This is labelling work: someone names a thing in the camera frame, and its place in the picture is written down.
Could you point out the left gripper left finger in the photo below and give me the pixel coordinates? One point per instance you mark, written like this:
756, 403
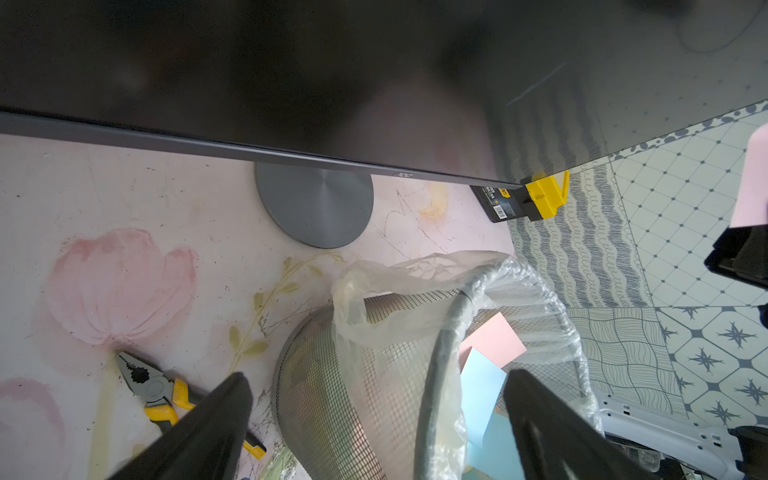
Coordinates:
205, 444

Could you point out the pink note in bin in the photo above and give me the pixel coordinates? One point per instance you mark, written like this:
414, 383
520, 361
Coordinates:
496, 340

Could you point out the grey mesh waste bin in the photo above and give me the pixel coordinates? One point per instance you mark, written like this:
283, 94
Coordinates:
312, 409

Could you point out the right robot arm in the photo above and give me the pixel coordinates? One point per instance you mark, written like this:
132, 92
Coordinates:
723, 450

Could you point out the yellow black pliers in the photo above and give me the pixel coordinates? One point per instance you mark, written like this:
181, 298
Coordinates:
160, 394

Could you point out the clear plastic bin liner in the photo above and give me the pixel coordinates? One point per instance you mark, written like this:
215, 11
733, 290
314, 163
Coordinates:
397, 332

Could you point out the round grey monitor base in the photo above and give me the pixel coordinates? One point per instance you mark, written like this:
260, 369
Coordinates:
321, 208

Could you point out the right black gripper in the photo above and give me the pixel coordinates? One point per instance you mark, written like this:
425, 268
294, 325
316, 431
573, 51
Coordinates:
741, 254

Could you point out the black flat monitor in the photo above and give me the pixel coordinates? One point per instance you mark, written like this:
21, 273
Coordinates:
488, 92

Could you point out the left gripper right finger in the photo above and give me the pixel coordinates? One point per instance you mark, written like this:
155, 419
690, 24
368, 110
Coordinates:
554, 442

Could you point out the pink sticky note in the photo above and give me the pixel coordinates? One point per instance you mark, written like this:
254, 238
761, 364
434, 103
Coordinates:
750, 208

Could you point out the blue note in bin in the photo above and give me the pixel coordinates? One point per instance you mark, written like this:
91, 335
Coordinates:
481, 383

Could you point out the yellow black toolbox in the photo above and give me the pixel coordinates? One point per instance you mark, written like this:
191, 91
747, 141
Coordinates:
538, 200

